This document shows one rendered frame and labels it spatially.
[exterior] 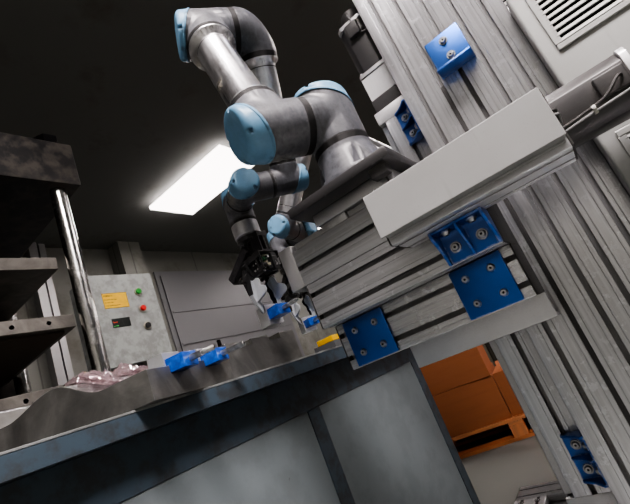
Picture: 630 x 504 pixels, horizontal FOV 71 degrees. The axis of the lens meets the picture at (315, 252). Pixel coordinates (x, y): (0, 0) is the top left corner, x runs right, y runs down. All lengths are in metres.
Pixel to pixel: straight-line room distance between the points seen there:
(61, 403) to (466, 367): 2.39
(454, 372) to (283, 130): 2.33
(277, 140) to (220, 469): 0.65
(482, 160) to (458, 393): 2.45
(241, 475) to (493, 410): 2.17
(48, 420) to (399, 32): 1.05
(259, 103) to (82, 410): 0.64
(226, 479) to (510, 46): 1.00
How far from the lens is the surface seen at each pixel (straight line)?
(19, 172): 1.98
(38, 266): 1.95
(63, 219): 1.97
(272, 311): 1.14
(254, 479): 1.03
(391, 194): 0.64
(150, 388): 0.81
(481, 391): 2.97
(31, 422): 1.02
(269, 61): 1.23
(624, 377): 0.91
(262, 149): 0.84
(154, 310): 2.11
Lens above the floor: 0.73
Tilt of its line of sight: 16 degrees up
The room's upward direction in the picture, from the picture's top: 22 degrees counter-clockwise
